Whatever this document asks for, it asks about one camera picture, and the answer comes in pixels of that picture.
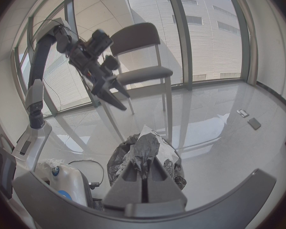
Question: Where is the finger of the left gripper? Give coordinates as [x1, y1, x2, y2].
[112, 78, 131, 99]
[97, 86, 128, 111]

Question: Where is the black cable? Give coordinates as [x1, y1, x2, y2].
[69, 160, 105, 187]

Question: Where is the window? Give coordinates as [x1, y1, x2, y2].
[14, 0, 258, 116]

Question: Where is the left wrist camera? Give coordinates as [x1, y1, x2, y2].
[102, 55, 121, 76]

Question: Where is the white trash bin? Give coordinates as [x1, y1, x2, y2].
[139, 125, 182, 164]

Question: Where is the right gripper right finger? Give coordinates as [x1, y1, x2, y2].
[146, 156, 188, 209]

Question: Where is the grey padded chair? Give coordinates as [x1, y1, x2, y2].
[101, 22, 174, 142]

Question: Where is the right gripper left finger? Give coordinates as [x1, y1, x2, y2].
[102, 161, 146, 210]

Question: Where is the black plastic bag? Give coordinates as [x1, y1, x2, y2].
[107, 133, 187, 191]

